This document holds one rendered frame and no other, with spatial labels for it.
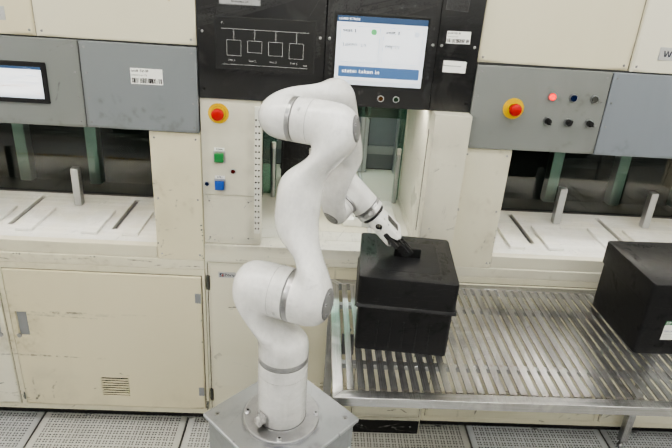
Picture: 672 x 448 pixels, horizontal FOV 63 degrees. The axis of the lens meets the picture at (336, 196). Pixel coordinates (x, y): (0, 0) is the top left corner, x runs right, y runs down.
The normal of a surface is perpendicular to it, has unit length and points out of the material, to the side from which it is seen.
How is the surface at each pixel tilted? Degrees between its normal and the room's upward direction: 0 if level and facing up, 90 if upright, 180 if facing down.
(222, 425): 0
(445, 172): 90
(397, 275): 0
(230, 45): 90
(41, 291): 90
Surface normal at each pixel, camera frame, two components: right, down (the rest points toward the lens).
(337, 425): 0.06, -0.92
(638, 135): 0.02, 0.39
